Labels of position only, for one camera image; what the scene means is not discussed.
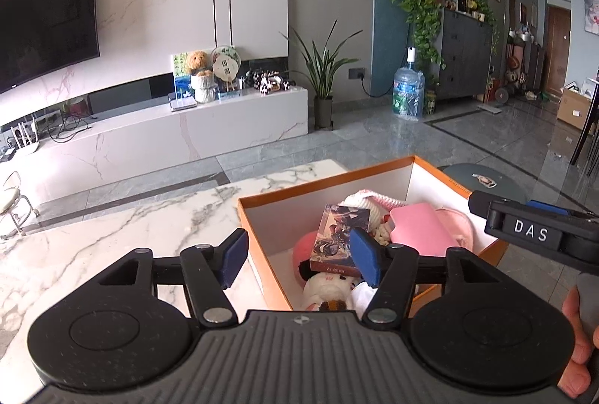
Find pink peach plush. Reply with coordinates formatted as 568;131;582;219
292;230;321;270

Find brown cardboard carton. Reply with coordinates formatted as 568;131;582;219
556;80;596;132

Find person's right hand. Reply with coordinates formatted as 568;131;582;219
558;286;599;400

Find white marble TV cabinet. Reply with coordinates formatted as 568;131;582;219
0;85;310;205

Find black and white toy cars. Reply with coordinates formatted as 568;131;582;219
245;68;297;95

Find white stool chair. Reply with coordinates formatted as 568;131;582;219
0;170;39;242

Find silver laptop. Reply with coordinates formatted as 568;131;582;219
168;94;198;113

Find round paper fan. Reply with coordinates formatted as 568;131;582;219
210;45;243;99

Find pink rectangular case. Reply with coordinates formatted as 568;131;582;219
388;203;458;257

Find brown door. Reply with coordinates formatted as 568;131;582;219
544;0;574;97

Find blue water bottle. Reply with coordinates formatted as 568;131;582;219
392;47;426;123

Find dark illustrated card box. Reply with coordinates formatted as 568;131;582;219
308;203;374;279

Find white crochet bunny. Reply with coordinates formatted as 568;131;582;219
337;189;409;246

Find dark grey cabinet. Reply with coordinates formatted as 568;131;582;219
437;6;496;102

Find black television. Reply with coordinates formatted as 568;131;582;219
0;0;102;95

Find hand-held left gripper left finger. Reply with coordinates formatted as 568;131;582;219
96;229;250;328

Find trailing pothos plant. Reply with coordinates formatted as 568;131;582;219
385;0;454;83

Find white dog plush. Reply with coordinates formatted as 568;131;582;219
298;258;363;312

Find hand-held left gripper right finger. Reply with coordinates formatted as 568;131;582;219
350;227;505;328

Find orange cardboard box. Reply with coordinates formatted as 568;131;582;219
236;154;512;314

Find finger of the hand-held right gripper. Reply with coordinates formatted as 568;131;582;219
468;190;599;230

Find white router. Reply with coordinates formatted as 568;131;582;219
8;118;41;155

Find black cables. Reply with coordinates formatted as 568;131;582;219
46;113;97;144

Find long-leaf plant in black pot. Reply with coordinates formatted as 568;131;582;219
280;19;364;132

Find green landscape painting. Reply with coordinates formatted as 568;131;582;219
171;53;195;101

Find grey round stool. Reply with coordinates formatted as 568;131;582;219
441;163;530;205

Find pink mini backpack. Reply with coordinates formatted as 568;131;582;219
434;205;477;254

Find teddy bear in knitted pot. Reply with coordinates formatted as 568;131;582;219
184;50;217;104

